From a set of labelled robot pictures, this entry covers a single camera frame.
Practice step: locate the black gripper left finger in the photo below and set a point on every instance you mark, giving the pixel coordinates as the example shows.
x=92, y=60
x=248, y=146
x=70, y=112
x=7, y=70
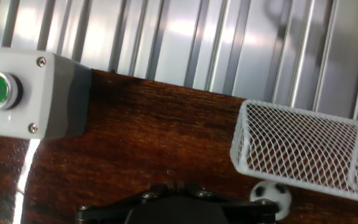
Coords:
x=113, y=208

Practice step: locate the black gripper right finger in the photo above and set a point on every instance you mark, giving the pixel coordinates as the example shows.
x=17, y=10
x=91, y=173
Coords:
x=244, y=213

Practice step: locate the small black-white soccer ball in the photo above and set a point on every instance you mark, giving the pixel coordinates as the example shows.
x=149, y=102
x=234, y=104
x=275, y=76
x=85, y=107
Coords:
x=270, y=193

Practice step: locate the glossy brown wooden board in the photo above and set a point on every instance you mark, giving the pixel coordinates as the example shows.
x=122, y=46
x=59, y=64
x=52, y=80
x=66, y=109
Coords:
x=151, y=140

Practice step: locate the grey box green button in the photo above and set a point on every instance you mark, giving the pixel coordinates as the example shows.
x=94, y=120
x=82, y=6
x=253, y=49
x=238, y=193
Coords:
x=26, y=93

